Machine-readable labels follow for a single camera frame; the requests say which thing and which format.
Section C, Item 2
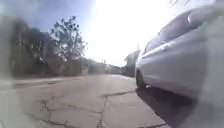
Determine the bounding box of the grey cracked asphalt road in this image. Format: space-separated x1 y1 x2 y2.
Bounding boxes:
0 73 174 128

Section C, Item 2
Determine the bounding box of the tree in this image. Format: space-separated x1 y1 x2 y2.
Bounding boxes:
49 15 89 76

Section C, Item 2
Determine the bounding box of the white car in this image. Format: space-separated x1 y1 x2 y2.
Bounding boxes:
134 3 224 103

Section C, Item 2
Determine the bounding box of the dark building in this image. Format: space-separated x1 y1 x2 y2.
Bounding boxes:
9 19 54 78

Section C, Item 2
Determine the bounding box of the long wall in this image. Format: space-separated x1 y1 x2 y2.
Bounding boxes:
52 58 125 77

